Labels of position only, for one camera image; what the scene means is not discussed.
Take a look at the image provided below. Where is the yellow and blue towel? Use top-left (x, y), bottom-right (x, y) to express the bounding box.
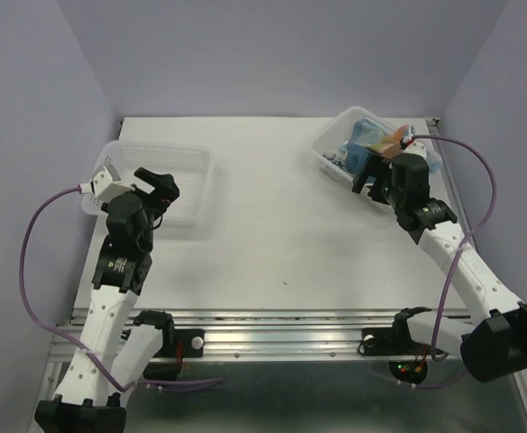
top-left (340, 143), bottom-right (375, 184)

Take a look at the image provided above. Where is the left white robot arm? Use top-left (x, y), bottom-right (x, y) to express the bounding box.
top-left (34, 164), bottom-right (180, 432)

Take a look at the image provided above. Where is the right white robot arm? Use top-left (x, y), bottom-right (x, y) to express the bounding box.
top-left (353, 153), bottom-right (527, 382)

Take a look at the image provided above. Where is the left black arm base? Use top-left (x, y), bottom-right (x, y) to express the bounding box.
top-left (143, 328), bottom-right (205, 382)

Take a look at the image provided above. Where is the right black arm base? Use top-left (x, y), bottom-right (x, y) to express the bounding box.
top-left (357, 327), bottom-right (429, 387)

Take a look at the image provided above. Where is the orange and blue spotted towel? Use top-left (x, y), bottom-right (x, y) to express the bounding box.
top-left (367, 125), bottom-right (414, 160)

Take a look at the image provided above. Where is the white and blue printed towel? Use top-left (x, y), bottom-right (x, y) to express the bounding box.
top-left (322, 151), bottom-right (350, 174)

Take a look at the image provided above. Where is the left white plastic basket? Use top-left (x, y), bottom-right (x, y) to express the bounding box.
top-left (79, 141), bottom-right (213, 226)

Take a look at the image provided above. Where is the white plastic basket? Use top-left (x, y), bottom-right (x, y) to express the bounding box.
top-left (312, 106), bottom-right (431, 215)
top-left (79, 141), bottom-right (213, 226)

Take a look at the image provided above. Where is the light blue patterned towel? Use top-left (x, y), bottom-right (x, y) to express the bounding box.
top-left (348, 119), bottom-right (393, 147)

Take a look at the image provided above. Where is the right white plastic basket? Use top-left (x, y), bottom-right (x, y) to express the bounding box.
top-left (312, 106), bottom-right (431, 215)

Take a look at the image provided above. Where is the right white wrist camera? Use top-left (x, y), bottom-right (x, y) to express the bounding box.
top-left (400, 134), bottom-right (427, 159)

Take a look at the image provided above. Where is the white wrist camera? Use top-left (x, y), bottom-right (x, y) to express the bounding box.
top-left (91, 164), bottom-right (134, 203)
top-left (400, 134), bottom-right (427, 159)

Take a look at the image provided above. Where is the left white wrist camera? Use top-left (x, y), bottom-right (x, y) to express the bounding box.
top-left (91, 164), bottom-right (134, 203)

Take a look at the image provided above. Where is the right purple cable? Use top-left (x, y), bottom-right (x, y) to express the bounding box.
top-left (407, 134), bottom-right (498, 389)

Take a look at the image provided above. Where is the purple cable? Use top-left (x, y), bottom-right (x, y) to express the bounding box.
top-left (21, 185), bottom-right (223, 392)
top-left (407, 134), bottom-right (498, 389)

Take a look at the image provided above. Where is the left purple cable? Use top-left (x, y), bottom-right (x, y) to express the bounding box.
top-left (21, 185), bottom-right (223, 392)

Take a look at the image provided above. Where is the aluminium rail frame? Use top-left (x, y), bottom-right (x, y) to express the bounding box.
top-left (28, 116), bottom-right (527, 433)

